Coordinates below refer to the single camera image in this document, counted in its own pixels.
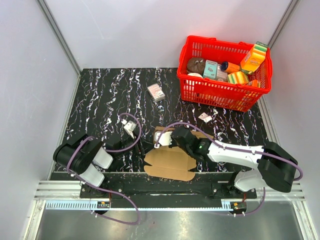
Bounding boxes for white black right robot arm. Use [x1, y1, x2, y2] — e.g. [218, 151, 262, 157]
[171, 126, 298, 198]

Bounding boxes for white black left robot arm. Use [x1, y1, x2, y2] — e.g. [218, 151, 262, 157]
[53, 134, 153, 198]

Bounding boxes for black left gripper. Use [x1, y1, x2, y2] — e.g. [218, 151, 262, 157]
[115, 131, 154, 157]

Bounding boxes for tall orange juice carton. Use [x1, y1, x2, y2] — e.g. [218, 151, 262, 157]
[240, 41, 268, 75]

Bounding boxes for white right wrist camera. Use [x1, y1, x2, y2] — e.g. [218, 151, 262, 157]
[154, 131, 172, 149]

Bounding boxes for orange can with blue lid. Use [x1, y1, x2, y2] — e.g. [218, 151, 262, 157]
[220, 61, 241, 74]

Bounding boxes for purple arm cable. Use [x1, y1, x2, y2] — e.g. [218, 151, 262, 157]
[66, 112, 141, 225]
[154, 121, 303, 217]

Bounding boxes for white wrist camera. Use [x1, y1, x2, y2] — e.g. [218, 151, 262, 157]
[121, 119, 137, 139]
[154, 131, 172, 149]

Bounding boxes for yellow green striped sponge pack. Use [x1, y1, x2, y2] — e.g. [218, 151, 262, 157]
[227, 71, 250, 85]

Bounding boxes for teal small box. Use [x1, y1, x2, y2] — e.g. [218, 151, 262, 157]
[202, 60, 218, 80]

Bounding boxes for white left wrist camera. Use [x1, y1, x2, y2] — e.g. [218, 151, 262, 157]
[121, 119, 137, 139]

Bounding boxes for white round container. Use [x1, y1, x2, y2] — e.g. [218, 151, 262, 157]
[187, 72, 203, 78]

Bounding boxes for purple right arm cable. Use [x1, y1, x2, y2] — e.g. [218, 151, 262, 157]
[154, 121, 303, 217]

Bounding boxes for small orange packet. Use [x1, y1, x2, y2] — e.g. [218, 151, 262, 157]
[246, 79, 261, 88]

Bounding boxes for small white paper packet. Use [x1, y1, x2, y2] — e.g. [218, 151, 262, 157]
[198, 112, 213, 123]

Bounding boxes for brown cardboard box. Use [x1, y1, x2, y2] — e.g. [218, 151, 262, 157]
[144, 126, 211, 182]

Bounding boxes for brown round bread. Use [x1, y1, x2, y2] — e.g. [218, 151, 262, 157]
[186, 57, 206, 75]

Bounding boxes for pink grey small box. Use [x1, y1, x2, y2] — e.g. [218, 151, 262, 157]
[215, 64, 228, 82]

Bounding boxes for red plastic shopping basket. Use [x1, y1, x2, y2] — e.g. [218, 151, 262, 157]
[177, 35, 273, 112]

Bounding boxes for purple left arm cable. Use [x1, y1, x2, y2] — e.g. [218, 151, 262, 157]
[66, 112, 141, 225]

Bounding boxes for small grey card box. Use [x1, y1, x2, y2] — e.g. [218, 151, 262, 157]
[147, 83, 166, 103]

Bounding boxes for aluminium front rail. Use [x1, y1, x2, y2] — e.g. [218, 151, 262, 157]
[45, 199, 247, 212]

